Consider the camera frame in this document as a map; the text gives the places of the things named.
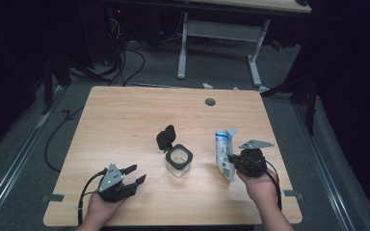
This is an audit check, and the bundle of black cables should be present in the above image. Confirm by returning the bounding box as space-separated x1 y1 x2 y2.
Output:
66 15 146 88

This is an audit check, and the person's right hand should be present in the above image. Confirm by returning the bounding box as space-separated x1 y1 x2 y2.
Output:
236 168 279 210

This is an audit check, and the glass jar with black lid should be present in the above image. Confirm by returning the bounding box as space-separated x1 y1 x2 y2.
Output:
155 124 195 178

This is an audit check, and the metal floor rail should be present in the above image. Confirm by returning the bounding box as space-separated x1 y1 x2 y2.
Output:
0 85 67 227
292 102 358 231

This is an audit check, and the black floor cable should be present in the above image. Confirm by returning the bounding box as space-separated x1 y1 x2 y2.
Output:
43 105 87 173

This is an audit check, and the person's left hand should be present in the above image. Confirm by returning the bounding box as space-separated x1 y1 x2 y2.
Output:
83 192 127 226

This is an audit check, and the black metal stand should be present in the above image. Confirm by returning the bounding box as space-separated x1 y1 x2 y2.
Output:
40 54 73 116
259 73 323 137

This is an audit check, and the left hand-held gripper cable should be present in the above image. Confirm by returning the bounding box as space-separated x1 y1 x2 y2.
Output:
77 168 108 226

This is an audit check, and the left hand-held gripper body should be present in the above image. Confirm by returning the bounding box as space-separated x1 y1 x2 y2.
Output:
97 163 139 204

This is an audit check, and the hand-held gripper cable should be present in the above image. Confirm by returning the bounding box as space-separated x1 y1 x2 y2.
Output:
264 159 283 212
77 168 108 226

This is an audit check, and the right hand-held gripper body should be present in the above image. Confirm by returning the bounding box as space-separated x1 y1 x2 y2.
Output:
236 139 275 178

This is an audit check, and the white-framed desk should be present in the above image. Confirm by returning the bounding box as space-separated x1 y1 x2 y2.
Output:
109 0 312 93

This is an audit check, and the right hand-held gripper cable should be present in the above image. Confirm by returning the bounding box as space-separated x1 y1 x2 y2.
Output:
264 159 283 212

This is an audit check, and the grey tape strip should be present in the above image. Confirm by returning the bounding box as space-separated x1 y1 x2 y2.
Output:
41 193 66 204
282 189 304 201

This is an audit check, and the white and blue snack bag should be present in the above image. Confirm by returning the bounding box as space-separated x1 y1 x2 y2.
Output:
214 128 239 183

